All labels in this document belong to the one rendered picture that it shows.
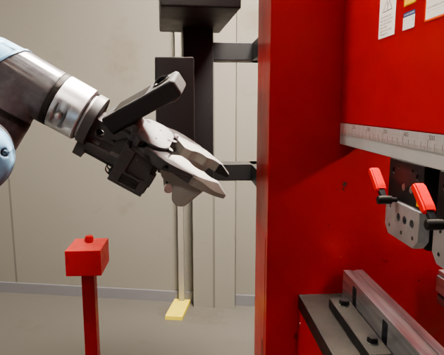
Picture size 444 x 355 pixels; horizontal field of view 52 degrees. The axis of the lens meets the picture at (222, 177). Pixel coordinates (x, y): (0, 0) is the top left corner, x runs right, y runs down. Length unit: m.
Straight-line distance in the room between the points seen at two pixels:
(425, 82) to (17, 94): 0.69
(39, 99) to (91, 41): 2.82
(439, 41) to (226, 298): 2.72
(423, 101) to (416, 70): 0.07
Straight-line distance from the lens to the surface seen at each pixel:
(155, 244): 3.42
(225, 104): 3.07
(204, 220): 3.20
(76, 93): 0.62
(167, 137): 0.63
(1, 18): 3.77
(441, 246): 0.88
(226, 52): 1.87
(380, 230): 1.47
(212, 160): 0.66
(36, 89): 0.62
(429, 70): 0.93
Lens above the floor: 1.45
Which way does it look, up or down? 9 degrees down
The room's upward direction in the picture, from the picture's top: straight up
